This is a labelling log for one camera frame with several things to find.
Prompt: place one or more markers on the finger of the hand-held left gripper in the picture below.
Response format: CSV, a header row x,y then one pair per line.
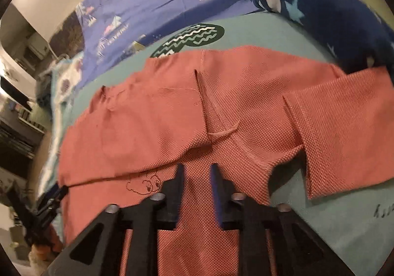
x,y
54,199

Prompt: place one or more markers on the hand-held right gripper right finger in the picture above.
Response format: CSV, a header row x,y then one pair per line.
x,y
217,202

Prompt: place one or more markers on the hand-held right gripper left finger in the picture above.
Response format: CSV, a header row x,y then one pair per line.
x,y
176,202

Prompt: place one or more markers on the person's left forearm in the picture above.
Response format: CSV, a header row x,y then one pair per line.
x,y
38,259

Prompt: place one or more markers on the person's left hand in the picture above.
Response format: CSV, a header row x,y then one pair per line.
x,y
50,237

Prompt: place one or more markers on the dark shelf unit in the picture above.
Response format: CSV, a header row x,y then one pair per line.
x,y
18,128

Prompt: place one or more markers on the pale green cushion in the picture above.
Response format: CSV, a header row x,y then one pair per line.
x,y
41,117

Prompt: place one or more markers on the light blue printed quilt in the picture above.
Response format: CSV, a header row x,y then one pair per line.
x,y
66,79

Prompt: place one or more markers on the dark brown printed cushion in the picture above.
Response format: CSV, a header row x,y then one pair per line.
x,y
69,33

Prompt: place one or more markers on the teal printed blanket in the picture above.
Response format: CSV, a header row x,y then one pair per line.
x,y
252,33

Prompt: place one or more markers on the navy star fleece blanket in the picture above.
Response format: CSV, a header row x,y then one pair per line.
x,y
323,17

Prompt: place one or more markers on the arched wall niche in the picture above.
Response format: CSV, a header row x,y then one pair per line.
x,y
21,36

